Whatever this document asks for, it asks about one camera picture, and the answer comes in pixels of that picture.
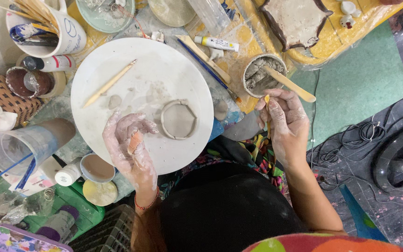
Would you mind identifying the white round work board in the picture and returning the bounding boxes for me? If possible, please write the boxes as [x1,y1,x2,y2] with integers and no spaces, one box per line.
[70,37,215,176]

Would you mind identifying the purple printed tray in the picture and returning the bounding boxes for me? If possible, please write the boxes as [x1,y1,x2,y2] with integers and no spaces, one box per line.
[0,224,75,252]

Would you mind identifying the round tub of grey clay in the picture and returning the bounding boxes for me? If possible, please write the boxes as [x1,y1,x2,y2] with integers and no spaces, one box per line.
[242,53,288,99]

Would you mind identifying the black cables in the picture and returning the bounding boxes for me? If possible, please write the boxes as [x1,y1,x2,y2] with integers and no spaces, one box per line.
[307,69,403,210]

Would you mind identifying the pointed wooden modelling tool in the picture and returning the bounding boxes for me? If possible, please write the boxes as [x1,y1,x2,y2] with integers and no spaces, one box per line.
[83,59,138,109]

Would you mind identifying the black plastic basket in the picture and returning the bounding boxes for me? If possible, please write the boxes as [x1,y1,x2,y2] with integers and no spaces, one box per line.
[69,204,136,252]

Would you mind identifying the blue handled paintbrush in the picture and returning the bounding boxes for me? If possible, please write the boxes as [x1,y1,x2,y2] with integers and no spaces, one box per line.
[177,38,243,104]

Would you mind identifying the small white bottle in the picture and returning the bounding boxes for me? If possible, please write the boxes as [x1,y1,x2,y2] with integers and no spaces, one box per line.
[55,162,83,187]

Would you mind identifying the white ceramic figurine with red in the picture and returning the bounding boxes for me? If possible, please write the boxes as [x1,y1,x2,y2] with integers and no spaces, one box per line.
[339,15,356,29]

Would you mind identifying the red thread bracelet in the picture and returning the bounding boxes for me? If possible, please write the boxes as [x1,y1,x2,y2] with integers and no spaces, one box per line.
[134,186,160,211]

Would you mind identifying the round yellow lid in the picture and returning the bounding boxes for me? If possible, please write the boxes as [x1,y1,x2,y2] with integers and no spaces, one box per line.
[82,179,119,207]

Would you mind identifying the beige tape roll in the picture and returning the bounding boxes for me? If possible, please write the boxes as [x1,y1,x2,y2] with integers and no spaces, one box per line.
[15,53,68,99]

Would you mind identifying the grey clay ring pot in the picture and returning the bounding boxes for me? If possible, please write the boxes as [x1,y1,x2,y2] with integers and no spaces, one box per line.
[160,100,199,141]

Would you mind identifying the blue stick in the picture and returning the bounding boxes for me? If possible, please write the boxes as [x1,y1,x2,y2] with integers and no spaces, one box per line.
[0,153,34,179]
[14,157,37,190]

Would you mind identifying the brown woven basket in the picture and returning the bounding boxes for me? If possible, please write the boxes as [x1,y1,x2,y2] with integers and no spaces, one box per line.
[0,74,43,127]

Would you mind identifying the crumpled clear plastic bag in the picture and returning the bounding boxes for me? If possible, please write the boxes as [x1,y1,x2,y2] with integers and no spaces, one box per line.
[0,178,56,226]

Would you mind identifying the green plastic crate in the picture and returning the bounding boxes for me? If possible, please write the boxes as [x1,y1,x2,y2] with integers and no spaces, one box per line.
[0,177,106,250]

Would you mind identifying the beige round plate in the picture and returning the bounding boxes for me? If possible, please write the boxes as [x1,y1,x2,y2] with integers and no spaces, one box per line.
[148,0,197,28]

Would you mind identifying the clear plastic cup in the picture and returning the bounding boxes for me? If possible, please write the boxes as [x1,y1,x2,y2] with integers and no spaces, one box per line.
[0,124,59,177]

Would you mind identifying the black fan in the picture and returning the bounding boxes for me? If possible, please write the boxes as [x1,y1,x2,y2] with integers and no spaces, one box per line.
[372,121,403,197]

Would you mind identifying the person's right hand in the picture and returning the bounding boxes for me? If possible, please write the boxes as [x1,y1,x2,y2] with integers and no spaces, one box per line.
[255,88,310,167]

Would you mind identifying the cup of brown liquid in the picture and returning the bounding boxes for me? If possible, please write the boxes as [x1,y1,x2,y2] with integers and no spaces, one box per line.
[80,153,117,184]

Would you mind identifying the small flat clay lump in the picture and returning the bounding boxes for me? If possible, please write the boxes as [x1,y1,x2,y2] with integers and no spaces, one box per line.
[108,94,122,110]

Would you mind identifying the grey clay lump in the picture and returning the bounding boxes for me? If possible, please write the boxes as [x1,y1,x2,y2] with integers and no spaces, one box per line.
[213,100,229,122]

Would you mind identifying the pale green plate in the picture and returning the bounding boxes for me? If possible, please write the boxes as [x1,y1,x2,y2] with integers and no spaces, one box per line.
[75,0,136,34]

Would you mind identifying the black apron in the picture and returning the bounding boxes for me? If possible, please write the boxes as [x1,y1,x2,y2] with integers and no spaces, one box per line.
[159,162,308,252]

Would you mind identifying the orange finger bandage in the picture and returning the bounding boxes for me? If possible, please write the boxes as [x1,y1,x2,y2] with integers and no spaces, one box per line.
[127,131,143,155]

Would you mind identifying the white and yellow paint tube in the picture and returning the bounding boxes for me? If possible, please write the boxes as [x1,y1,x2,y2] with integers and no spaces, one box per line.
[193,35,240,53]

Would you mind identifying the yellow table under plastic sheet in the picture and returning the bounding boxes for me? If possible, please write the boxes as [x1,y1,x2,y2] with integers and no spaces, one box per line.
[222,0,403,69]

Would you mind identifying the flat wooden stick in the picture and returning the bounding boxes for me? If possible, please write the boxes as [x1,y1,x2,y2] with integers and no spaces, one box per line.
[175,34,232,85]

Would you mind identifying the white paint bottle red label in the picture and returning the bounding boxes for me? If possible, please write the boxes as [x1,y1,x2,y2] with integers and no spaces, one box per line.
[22,54,77,73]

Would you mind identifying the brown stained cup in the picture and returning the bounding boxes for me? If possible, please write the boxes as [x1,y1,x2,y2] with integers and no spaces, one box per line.
[6,66,55,99]

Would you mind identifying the yellow wooden modelling tool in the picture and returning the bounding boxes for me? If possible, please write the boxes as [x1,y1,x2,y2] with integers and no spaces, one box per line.
[264,94,273,140]

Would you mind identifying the clear plastic bottle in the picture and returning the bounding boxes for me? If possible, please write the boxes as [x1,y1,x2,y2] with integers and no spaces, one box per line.
[187,0,232,36]

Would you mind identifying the person's left hand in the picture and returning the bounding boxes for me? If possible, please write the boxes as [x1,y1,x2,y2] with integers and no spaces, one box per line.
[102,111,159,199]

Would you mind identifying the brown rimmed ceramic tray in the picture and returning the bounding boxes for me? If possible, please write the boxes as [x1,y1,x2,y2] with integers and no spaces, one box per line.
[258,0,334,53]

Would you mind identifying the wooden spatula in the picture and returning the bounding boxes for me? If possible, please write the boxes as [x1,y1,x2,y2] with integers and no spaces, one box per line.
[262,65,317,103]

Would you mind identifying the bundle of brushes and sticks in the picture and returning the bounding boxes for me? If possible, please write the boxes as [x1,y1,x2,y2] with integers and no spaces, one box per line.
[0,0,60,47]

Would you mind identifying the colourful floral garment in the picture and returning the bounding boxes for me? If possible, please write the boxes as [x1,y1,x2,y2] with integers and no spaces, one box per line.
[158,133,403,252]

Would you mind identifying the white mug with blue print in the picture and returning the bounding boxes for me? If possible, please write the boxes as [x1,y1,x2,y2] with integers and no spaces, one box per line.
[6,0,87,59]

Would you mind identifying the grey bottle with purple cap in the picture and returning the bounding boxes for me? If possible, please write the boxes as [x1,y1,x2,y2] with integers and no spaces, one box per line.
[35,205,80,243]

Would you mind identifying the white printed leaflet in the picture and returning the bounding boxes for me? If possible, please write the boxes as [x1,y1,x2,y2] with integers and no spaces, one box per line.
[1,156,63,197]

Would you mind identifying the blue plastic strip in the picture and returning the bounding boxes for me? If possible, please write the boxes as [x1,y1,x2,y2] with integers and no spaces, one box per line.
[339,183,389,243]

